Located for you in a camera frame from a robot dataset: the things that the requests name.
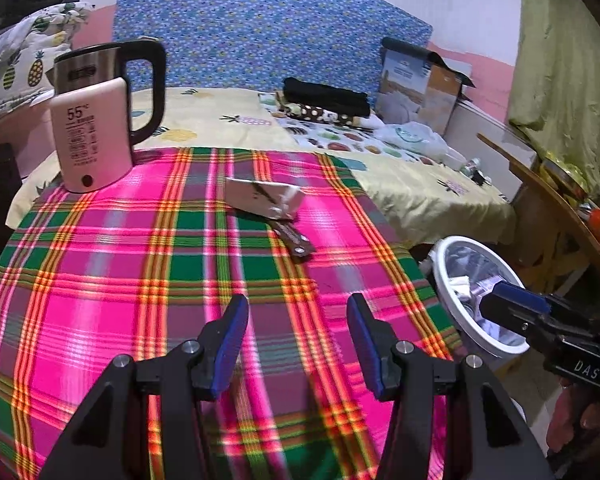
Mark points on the polka dot brown cloth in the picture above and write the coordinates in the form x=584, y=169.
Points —
x=311, y=113

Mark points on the green curtain cloth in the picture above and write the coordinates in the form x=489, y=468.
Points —
x=555, y=96

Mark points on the steel electric kettle black handle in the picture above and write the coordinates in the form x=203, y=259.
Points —
x=84, y=67

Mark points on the person right hand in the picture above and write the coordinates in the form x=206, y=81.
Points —
x=574, y=409

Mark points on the patterned white paper carton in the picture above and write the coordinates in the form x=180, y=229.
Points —
x=271, y=200

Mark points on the pineapple print bedding pile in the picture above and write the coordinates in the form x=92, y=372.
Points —
x=32, y=34

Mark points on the wooden round side table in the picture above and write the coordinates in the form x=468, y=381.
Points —
x=552, y=247

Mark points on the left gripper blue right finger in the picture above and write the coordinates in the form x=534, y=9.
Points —
x=373, y=341

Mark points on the yellow pineapple bed sheet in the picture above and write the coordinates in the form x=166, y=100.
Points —
x=173, y=201

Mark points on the black folded clothing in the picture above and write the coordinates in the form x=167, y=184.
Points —
x=338, y=100

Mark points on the white round trash bin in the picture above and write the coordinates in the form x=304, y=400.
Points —
x=463, y=272

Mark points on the blue floral mattress headboard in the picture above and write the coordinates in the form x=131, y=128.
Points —
x=256, y=44

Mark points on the cardboard box with bag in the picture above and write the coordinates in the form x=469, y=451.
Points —
x=416, y=85

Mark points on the pink plaid tablecloth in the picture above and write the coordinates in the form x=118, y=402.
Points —
x=297, y=407

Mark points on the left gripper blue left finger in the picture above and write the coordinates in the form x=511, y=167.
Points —
x=221, y=340

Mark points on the white plastic bag on bed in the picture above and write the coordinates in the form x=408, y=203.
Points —
x=420, y=139

